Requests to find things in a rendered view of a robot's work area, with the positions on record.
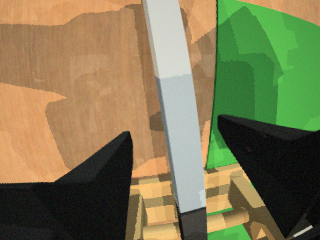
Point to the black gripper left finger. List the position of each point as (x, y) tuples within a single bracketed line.
[(89, 202)]

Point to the green putting mat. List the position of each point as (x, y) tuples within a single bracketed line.
[(267, 69)]

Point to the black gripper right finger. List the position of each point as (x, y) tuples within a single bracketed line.
[(283, 164)]

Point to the red putter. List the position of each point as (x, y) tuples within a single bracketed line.
[(178, 113)]

